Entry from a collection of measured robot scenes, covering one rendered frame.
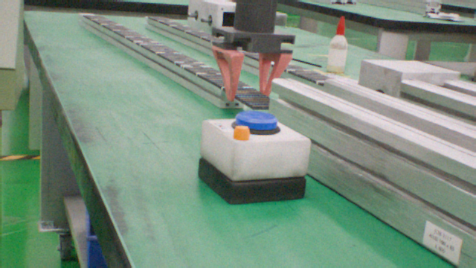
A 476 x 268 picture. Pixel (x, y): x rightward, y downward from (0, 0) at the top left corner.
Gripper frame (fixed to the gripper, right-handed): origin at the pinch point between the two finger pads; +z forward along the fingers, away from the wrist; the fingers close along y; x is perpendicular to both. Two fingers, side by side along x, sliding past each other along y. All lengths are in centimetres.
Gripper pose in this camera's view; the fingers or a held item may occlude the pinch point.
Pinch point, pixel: (247, 94)
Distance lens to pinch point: 92.9
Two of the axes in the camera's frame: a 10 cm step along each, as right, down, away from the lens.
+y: 9.0, -0.3, 4.3
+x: -4.2, -2.7, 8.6
